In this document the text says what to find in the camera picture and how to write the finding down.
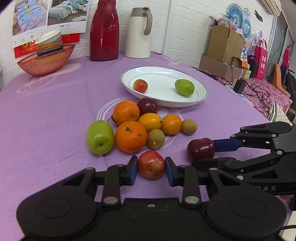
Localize green apple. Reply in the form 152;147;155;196
86;120;115;155
175;79;195;96

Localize brown kiwi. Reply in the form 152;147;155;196
147;129;165;150
181;119;198;135

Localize front large orange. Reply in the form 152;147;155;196
115;121;147;153

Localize large orange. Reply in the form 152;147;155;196
115;121;147;153
111;100;140;126

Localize patterned brown cloth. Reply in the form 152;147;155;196
196;67;293;117

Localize small orange citrus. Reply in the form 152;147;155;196
161;114;182;135

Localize black power adapter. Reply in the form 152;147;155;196
233;78;246;94

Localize yellow-orange small citrus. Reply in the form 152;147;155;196
138;113;163;133

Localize purple tablecloth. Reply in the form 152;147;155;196
1;53;267;240

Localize back large orange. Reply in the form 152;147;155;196
111;100;140;126

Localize flat cardboard box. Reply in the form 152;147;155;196
199;55;246;83

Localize dark plum near plate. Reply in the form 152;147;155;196
137;98;158;116

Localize pink gift bag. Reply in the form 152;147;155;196
254;39;268;80

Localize white ceramic plate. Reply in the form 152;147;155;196
121;66;208;108

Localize large cardboard box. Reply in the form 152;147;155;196
206;26;245;64

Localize orange glass bowl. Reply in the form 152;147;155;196
17;44;76;77

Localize white thermos jug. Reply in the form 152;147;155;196
124;6;153;59

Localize red thermos jug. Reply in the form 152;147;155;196
89;0;119;61

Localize stacked patterned bowls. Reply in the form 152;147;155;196
35;30;64;56

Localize bedding calendar poster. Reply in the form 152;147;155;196
11;0;90;48

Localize blue decorative wall plates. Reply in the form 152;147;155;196
225;3;263;46

